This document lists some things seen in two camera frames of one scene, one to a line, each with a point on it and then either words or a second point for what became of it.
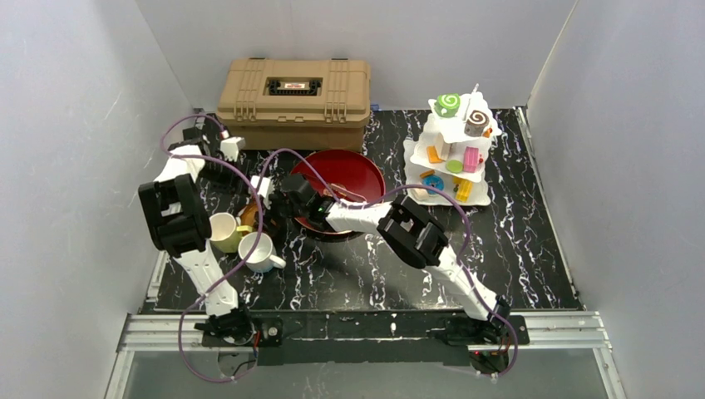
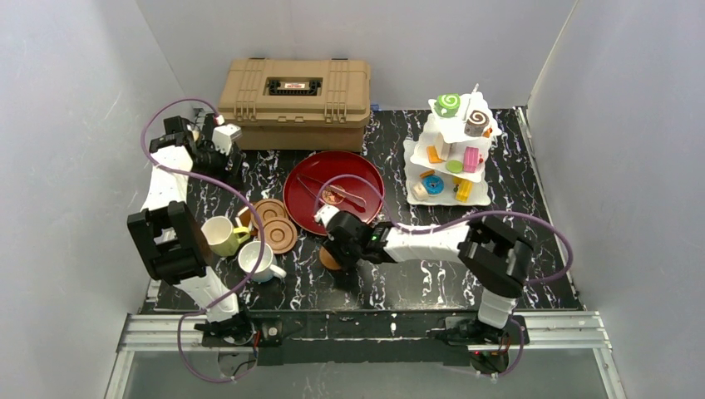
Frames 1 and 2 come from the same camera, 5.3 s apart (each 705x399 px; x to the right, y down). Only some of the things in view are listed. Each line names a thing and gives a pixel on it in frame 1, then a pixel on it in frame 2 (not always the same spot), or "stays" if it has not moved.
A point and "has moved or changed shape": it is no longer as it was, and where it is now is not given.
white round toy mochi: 421,194 stays
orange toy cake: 433,155 stays
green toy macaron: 454,166 stays
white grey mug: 260,258 has moved or changed shape
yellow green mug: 225,233 stays
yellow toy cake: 464,189 stays
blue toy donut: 434,181 → 426,173
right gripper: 276,203 → 335,242
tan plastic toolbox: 303,105 stays
